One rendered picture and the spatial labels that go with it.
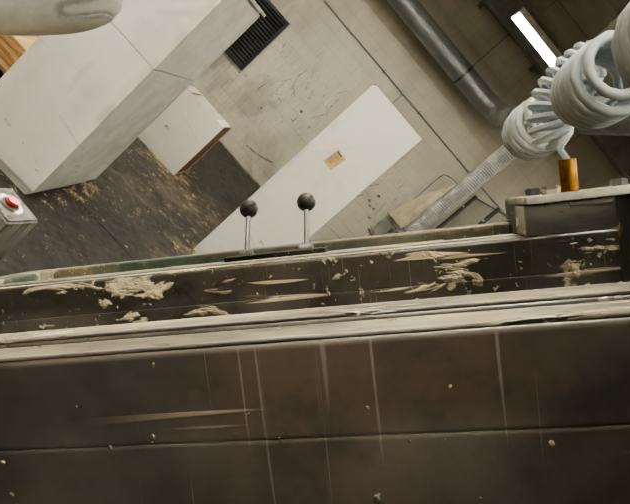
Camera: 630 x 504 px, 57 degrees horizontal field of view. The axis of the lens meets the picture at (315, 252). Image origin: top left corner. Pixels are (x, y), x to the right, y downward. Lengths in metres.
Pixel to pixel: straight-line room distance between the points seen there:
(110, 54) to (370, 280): 3.10
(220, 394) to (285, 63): 9.07
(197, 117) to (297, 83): 3.35
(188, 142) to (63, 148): 2.65
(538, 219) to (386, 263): 0.14
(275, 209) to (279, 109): 4.52
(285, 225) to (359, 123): 1.03
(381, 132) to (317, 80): 4.52
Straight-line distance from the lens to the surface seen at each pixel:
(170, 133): 6.20
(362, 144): 4.75
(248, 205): 1.17
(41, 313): 0.69
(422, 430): 0.21
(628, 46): 0.33
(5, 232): 1.61
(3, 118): 3.82
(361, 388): 0.20
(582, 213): 0.57
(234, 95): 9.34
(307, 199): 1.14
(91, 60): 3.59
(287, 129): 9.20
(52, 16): 0.74
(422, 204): 6.89
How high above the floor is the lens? 1.69
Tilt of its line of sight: 11 degrees down
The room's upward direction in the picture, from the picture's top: 49 degrees clockwise
